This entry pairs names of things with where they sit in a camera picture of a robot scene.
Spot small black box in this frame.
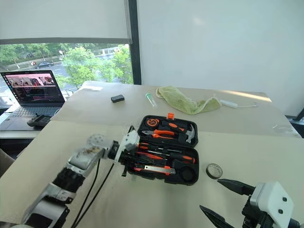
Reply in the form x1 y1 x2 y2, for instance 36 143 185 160
110 94 125 104

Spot open grey laptop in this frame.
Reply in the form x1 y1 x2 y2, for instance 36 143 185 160
0 69 66 132

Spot clear tube with green cap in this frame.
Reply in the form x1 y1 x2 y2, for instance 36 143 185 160
145 92 159 109

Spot thick black orange screwdriver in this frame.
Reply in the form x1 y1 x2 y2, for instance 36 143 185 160
169 152 197 165

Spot black tool case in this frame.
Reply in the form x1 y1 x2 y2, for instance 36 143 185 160
123 114 200 185

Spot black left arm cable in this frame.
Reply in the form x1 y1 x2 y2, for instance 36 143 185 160
71 159 115 228

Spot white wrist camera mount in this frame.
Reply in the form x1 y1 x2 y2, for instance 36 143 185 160
249 181 295 228
114 129 141 164

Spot orange and black tape measure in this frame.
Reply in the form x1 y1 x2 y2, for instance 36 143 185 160
145 117 160 128

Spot grey tape roll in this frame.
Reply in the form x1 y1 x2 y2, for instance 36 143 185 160
206 162 224 180

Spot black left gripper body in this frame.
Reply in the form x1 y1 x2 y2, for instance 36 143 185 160
117 151 138 169

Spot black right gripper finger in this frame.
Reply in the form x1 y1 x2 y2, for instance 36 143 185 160
217 178 257 196
199 205 235 228

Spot thin orange black screwdriver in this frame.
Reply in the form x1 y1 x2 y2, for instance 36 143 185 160
138 142 183 155

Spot claw hammer with black handle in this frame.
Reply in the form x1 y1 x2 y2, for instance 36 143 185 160
161 120 197 144

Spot black window frame post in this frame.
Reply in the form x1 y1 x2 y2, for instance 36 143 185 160
128 0 143 86

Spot green cloth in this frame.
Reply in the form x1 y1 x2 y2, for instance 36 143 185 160
155 85 222 115

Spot orange and black utility knife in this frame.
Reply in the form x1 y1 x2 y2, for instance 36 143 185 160
132 165 177 177

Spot black handheld controller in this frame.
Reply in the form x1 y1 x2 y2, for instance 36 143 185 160
26 114 52 128

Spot white roller blind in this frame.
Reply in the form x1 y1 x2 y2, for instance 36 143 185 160
0 0 133 45

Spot orange handled screwdriver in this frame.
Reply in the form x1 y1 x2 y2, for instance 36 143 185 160
136 151 165 161

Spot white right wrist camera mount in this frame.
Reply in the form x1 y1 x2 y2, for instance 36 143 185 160
249 181 295 228

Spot white power adapter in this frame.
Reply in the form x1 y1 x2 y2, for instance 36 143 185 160
219 99 238 109

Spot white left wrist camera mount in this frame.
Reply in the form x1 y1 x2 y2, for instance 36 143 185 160
114 129 141 164

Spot orange handled pliers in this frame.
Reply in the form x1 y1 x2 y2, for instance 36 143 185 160
142 129 177 140

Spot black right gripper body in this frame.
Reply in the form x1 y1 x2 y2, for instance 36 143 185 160
241 195 276 228

